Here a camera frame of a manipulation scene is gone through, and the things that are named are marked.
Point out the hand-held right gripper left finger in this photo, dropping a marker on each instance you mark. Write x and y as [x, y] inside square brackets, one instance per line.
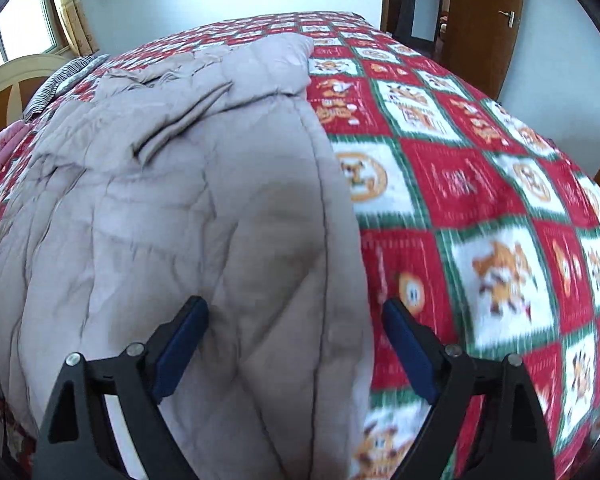
[177, 350]

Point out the wooden headboard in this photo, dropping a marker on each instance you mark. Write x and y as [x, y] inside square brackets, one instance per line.
[15, 85]

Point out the window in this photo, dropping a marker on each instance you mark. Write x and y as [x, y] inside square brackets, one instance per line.
[20, 25]

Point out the light grey puffer jacket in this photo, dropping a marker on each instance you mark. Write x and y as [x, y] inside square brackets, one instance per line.
[170, 240]

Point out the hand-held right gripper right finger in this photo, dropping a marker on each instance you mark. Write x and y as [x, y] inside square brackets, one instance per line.
[410, 355]

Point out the red checkered printed bed sheet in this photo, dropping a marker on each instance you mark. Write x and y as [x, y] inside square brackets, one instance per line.
[480, 210]

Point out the yellow floral curtain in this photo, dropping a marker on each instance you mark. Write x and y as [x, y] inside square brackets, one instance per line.
[72, 10]

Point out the striped pillow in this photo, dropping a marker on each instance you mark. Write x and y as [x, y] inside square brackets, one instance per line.
[62, 82]

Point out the brown wooden door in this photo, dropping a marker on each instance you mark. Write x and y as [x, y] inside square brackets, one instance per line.
[485, 25]

